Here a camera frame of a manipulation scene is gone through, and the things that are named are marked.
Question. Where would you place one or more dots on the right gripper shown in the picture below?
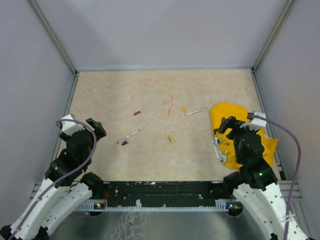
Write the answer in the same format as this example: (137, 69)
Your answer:
(232, 120)

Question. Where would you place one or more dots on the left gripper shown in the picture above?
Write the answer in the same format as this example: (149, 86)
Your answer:
(99, 131)

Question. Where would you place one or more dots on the white yellow marker pen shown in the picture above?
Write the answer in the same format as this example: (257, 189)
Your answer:
(196, 111)

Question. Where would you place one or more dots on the white purple marker pen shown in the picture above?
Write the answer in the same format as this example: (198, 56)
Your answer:
(128, 136)

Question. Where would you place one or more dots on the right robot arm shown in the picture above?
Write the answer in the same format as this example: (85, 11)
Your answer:
(255, 184)

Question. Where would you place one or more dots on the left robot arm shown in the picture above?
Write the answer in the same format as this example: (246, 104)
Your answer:
(66, 183)

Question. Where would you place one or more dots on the white pen on bag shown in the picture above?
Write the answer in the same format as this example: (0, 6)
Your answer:
(217, 152)

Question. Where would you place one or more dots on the orange pen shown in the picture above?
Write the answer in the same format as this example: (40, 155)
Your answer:
(170, 105)

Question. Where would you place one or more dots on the yellow cloth bag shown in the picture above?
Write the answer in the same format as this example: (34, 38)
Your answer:
(226, 146)

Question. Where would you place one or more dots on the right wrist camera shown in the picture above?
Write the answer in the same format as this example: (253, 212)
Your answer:
(256, 121)

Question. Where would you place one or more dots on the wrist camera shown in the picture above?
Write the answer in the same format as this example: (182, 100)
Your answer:
(256, 121)
(70, 127)

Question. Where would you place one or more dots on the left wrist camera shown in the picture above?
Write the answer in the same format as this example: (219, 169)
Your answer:
(70, 127)

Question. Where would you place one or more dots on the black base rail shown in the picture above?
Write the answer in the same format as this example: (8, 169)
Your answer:
(156, 194)

